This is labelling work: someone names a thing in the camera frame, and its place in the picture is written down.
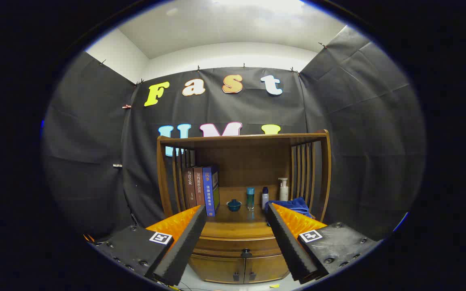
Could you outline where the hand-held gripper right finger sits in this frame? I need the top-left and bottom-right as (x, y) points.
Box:
(265, 202), (383, 284)

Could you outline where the wooden countertop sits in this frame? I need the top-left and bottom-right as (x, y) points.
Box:
(201, 204), (277, 240)

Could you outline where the dark brown book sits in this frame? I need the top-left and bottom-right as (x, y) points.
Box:
(184, 168), (197, 209)

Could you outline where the reddish brown book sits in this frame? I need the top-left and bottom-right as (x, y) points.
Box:
(193, 167), (206, 207)

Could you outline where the wooden cabinet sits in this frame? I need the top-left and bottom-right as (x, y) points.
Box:
(156, 129), (332, 284)

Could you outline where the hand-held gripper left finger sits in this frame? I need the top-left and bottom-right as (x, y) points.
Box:
(83, 205), (208, 287)

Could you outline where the folded blue towel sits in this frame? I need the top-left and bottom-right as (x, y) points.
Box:
(265, 197), (313, 219)

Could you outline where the wooden drawer with black knob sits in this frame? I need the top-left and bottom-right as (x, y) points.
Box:
(194, 236), (285, 258)

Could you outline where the thick blue book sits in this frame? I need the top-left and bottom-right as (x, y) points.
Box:
(202, 165), (220, 217)

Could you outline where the wooden cabinet door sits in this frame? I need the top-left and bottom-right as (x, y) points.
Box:
(244, 254), (290, 284)
(188, 254), (246, 284)

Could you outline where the white pump bottle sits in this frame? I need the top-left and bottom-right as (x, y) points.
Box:
(278, 177), (289, 202)

